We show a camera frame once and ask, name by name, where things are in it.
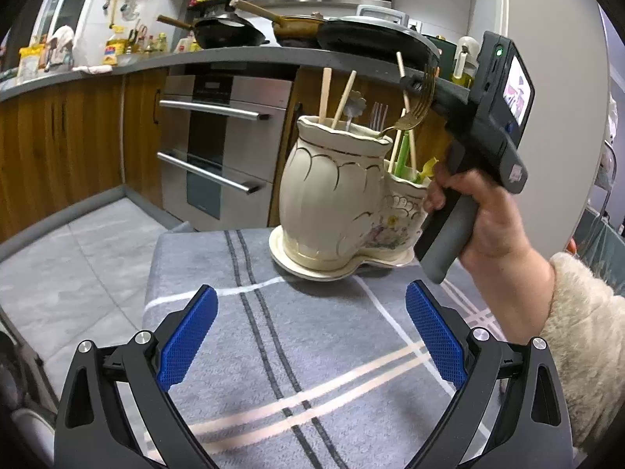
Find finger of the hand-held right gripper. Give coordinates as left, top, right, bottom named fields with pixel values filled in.
left=399, top=73, right=443, bottom=96

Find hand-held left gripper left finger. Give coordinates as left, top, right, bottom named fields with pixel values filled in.
left=54, top=286, right=220, bottom=469

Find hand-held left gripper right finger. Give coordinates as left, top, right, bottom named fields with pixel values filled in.
left=405, top=281, right=574, bottom=469

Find gold fork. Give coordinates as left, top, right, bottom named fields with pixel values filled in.
left=376, top=61, right=438, bottom=140

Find silver fork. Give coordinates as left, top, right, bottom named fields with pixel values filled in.
left=368, top=102, right=390, bottom=130

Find green spoon with yellow tulip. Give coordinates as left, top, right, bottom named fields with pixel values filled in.
left=396, top=129, right=411, bottom=177

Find yellow-green tulip spoon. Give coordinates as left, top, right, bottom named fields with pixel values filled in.
left=412, top=156, right=440, bottom=181

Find floral ceramic utensil holder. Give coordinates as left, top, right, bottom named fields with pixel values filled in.
left=268, top=115, right=433, bottom=281

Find person's right forearm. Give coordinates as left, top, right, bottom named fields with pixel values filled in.
left=530, top=251, right=625, bottom=450

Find person's right hand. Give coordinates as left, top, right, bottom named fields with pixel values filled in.
left=422, top=161, right=557, bottom=304

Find oil dispenser bottle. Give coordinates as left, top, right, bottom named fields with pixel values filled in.
left=452, top=36, right=482, bottom=89

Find silver flower-shaped spoon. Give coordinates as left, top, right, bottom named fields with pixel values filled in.
left=344, top=90, right=367, bottom=130

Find flat pan with lid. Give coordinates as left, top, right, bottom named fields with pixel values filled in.
left=317, top=20, right=440, bottom=66

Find grey plaid tablecloth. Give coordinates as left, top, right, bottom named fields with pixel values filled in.
left=141, top=227, right=552, bottom=469

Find teal cloth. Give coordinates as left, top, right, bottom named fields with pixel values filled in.
left=573, top=202, right=625, bottom=274

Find stainless built-in oven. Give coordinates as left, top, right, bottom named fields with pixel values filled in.
left=156, top=74, right=294, bottom=233

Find grey kitchen countertop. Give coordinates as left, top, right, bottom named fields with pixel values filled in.
left=0, top=46, right=470, bottom=103

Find wooden kitchen cabinets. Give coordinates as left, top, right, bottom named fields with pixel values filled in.
left=0, top=66, right=452, bottom=245

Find row of sauce bottles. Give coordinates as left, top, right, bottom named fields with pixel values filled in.
left=129, top=22, right=169, bottom=54

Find yellow cooking oil bottle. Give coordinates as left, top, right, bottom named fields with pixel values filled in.
left=104, top=27, right=129, bottom=66

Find yellow food packet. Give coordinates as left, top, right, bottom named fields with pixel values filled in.
left=17, top=46, right=45, bottom=81

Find white pink dish cloth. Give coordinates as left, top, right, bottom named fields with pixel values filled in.
left=46, top=24, right=74, bottom=66

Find brown pan with wooden handle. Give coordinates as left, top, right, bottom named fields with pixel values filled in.
left=234, top=0, right=328, bottom=47

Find black wok with wooden handle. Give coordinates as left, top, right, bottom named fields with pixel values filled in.
left=156, top=14, right=269, bottom=50

